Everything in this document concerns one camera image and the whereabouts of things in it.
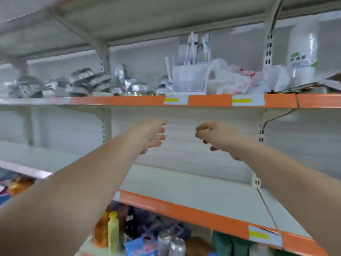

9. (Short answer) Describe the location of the person's right hand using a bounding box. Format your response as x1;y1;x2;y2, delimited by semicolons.
194;121;247;160

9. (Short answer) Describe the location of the person's left hand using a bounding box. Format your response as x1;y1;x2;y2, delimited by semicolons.
128;117;168;155

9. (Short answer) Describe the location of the orange metal store shelving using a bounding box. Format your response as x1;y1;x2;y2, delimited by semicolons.
0;0;341;256

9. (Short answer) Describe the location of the soap dishes shelf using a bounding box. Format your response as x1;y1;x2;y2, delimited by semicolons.
2;64;158;98

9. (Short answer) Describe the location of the person's right forearm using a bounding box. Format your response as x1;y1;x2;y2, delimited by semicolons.
234;136;341;256

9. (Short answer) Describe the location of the person's left forearm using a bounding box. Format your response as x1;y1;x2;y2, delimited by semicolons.
0;128;144;256

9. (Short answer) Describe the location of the yellow shelf price label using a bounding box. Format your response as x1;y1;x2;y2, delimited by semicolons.
163;95;190;106
232;94;265;108
248;225;283;248

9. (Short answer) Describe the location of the clear plastic bag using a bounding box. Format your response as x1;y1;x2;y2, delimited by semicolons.
207;57;240;95

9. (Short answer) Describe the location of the clear acrylic tray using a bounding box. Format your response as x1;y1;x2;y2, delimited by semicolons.
164;56;210;95

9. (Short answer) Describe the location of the white plastic bag red print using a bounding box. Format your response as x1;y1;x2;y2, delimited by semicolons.
229;65;291;95

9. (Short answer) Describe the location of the dark plastic bottle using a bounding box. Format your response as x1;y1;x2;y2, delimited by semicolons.
125;208;140;239

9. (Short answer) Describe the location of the black flat item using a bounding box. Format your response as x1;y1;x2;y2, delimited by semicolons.
282;81;334;95

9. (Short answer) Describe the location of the yellow plastic bottle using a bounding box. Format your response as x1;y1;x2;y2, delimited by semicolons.
108;210;120;254

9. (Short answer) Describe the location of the green plastic bottle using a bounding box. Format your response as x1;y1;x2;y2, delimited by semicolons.
212;232;233;256
232;234;251;256

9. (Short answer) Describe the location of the brown can orange lid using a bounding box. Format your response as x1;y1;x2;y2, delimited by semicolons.
186;237;213;256

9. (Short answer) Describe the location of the blue product pack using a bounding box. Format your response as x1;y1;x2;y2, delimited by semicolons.
124;236;158;256

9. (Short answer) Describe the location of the wrapped cup stack green label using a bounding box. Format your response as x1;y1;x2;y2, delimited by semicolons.
289;17;320;87

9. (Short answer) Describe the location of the orange packaged item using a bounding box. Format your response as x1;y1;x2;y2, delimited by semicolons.
6;176;38;198

